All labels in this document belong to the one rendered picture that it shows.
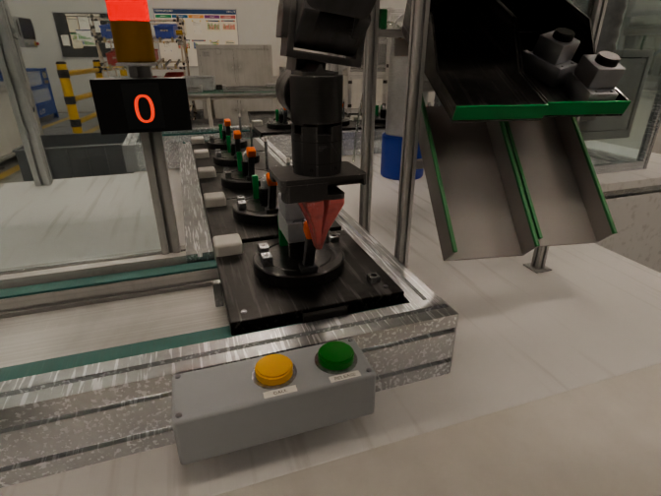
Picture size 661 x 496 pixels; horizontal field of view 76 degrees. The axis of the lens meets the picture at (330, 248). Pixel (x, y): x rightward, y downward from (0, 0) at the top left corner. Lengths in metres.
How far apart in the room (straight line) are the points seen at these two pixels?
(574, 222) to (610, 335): 0.19
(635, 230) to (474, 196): 1.33
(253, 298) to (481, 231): 0.36
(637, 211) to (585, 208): 1.12
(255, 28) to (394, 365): 10.74
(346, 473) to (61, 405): 0.30
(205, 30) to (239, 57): 3.33
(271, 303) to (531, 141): 0.54
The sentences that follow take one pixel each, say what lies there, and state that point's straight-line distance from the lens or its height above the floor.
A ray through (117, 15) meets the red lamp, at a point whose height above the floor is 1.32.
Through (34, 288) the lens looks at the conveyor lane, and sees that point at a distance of 0.79.
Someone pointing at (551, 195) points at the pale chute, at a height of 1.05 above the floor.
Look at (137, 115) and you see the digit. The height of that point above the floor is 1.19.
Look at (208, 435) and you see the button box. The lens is 0.47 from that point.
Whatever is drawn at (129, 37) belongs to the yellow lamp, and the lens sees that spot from 0.67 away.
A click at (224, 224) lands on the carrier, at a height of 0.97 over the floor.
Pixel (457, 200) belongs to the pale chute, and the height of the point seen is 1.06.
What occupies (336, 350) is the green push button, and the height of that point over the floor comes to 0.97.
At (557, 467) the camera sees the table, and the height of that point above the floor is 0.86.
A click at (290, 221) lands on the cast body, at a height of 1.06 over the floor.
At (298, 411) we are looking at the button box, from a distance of 0.47.
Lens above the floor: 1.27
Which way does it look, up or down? 25 degrees down
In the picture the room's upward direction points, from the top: straight up
